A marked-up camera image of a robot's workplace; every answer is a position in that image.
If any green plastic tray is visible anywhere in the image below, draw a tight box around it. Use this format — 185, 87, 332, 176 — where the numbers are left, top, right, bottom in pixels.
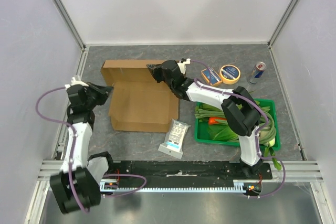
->
194, 98, 281, 152

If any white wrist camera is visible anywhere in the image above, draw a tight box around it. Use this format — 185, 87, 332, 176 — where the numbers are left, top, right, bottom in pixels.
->
177, 58, 191, 74
65, 75, 89, 89

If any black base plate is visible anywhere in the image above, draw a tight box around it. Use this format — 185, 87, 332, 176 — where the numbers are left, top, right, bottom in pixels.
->
107, 161, 272, 180

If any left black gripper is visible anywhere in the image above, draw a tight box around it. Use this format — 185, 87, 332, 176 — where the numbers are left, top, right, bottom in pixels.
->
84, 82, 114, 109

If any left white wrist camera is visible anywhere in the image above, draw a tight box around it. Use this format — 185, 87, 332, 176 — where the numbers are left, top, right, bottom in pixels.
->
65, 75, 89, 89

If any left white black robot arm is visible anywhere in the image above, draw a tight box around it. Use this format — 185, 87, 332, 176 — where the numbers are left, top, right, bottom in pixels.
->
50, 80, 115, 214

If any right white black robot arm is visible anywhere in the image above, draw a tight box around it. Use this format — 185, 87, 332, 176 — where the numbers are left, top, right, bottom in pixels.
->
147, 58, 267, 179

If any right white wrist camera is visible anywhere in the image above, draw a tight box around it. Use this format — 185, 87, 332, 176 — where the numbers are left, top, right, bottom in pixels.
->
177, 58, 191, 74

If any white plastic packet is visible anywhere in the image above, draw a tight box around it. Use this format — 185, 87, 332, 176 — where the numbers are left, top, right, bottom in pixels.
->
158, 119, 190, 159

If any blue silver drink can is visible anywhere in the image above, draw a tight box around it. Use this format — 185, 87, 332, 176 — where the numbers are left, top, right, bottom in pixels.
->
248, 61, 266, 84

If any yellow tape roll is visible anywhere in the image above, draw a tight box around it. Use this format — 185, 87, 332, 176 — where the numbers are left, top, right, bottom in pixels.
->
219, 65, 241, 84

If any orange blue rectangular box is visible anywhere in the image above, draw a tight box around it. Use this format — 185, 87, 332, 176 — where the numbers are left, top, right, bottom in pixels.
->
201, 68, 222, 87

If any grey slotted cable duct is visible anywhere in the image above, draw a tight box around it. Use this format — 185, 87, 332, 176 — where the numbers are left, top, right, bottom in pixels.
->
99, 181, 257, 194

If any orange carrot piece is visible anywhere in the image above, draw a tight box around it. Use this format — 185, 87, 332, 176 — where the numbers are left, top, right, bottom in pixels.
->
208, 116, 228, 125

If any aluminium frame post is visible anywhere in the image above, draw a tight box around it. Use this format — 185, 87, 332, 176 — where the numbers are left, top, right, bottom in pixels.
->
267, 0, 316, 49
52, 0, 86, 50

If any right aluminium frame post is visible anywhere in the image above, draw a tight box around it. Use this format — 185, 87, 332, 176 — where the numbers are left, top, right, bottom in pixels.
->
267, 0, 316, 49

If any leafy green vegetable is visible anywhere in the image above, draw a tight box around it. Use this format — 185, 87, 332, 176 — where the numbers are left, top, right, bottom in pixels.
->
207, 125, 238, 143

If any aluminium front rail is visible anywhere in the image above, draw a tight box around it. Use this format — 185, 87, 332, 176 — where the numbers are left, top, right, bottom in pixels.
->
37, 160, 323, 182

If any left aluminium frame post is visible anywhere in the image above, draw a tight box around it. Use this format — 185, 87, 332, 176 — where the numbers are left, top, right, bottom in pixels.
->
52, 0, 86, 50

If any brown cardboard box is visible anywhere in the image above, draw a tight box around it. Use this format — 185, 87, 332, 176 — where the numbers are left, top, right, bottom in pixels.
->
101, 59, 179, 133

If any green bean bundle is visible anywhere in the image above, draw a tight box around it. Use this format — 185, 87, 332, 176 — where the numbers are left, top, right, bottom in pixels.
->
194, 103, 279, 146

